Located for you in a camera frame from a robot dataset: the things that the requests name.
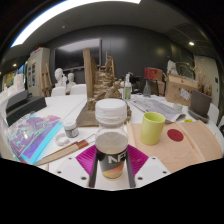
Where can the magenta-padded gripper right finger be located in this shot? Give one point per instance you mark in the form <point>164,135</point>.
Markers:
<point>137,159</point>

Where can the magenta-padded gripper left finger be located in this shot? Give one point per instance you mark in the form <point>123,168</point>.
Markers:
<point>87,160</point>

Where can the clear drink bottle white cap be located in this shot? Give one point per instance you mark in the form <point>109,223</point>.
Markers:
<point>111,143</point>

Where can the wooden paint brush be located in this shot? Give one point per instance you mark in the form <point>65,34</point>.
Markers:
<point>63,152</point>

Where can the lime green mug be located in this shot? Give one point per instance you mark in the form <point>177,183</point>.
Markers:
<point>151,130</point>

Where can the small grey paint jar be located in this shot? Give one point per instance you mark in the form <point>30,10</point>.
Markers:
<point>71,129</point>

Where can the flat round red coaster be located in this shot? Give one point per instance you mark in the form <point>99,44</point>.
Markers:
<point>175,135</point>

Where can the newspaper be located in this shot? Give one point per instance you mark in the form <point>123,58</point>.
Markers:
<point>156,106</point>

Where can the colourful painted canvas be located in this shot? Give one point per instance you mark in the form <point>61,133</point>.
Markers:
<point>33,136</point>

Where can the yellow sticker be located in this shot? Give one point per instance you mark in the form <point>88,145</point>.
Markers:
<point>188,120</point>

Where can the small glass jar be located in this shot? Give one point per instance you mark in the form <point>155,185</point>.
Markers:
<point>178,107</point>

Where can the white spray bottle green label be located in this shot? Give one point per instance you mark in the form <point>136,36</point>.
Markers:
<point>127,90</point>

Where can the dark glass flask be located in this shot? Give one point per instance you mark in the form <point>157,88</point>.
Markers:
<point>147,90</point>

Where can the white plastic chair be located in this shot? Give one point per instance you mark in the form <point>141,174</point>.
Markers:
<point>58,91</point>
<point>215,113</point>
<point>78,89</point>

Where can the grey pot saucer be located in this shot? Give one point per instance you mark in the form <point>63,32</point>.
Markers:
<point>196,116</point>

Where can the brown cardboard box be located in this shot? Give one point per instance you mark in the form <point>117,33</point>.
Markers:
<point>176,90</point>

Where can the white plaster bust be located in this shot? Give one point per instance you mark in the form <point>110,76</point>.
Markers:
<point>59,76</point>
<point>70,80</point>

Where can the black flat boxes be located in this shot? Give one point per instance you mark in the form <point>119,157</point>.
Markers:
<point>23,106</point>

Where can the red box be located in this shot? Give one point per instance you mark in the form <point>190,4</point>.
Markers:
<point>153,74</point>

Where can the wooden easel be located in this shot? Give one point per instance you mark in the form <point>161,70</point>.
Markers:
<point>46,81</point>
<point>108,65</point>

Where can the white cabinet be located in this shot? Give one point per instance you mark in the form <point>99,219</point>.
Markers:
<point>35,70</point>

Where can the round ceiling light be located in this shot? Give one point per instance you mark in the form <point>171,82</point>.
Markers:
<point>191,43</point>

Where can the black wall screen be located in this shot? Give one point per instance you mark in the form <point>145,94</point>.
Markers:
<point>71,56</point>

